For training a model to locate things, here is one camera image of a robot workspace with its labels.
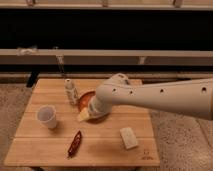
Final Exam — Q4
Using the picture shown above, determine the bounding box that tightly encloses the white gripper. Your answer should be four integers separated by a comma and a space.
77, 96, 108, 122

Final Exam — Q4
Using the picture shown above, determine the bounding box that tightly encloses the red chili pepper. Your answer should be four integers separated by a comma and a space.
68, 131, 82, 157

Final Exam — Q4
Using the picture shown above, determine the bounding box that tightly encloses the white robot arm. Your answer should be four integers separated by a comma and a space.
78, 73, 213, 121

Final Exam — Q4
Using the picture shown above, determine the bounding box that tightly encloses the white sponge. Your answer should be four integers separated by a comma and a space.
120, 127, 138, 149

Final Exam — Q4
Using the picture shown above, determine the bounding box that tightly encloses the orange bowl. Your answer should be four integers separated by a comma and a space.
78, 91, 107, 122

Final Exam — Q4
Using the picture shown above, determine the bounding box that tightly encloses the white plastic cup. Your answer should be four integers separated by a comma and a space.
36, 105, 58, 129

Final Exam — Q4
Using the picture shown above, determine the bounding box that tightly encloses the wooden rail beam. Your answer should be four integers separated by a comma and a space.
0, 48, 213, 66

